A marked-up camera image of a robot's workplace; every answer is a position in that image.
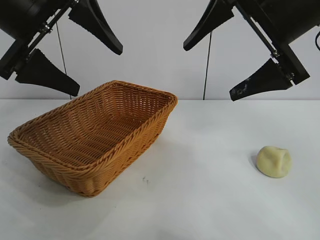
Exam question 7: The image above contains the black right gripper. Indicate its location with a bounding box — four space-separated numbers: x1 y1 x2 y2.
183 0 320 102

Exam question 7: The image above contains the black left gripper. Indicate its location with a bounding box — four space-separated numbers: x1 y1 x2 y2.
0 0 124 97

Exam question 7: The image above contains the pale yellow egg yolk pastry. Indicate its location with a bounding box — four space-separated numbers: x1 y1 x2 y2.
256 145 293 179

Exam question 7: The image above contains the woven wicker basket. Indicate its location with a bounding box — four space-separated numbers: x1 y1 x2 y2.
7 79 179 198

